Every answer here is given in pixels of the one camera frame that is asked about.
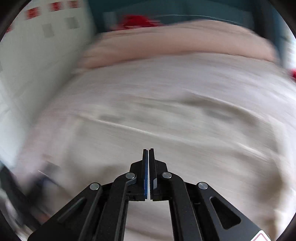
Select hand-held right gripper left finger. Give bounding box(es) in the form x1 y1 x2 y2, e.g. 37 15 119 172
28 149 150 241

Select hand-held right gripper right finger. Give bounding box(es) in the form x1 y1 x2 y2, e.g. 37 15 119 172
149 148 271 241

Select bed with butterfly blanket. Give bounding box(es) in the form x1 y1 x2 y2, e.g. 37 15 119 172
14 53 296 241

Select pink duvet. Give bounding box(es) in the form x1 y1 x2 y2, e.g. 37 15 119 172
80 19 279 70

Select white wardrobe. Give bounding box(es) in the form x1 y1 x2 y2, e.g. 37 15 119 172
0 0 99 165

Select red pillow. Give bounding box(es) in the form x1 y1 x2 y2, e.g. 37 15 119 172
113 14 163 31

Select blue padded headboard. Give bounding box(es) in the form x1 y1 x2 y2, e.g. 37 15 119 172
97 0 263 32

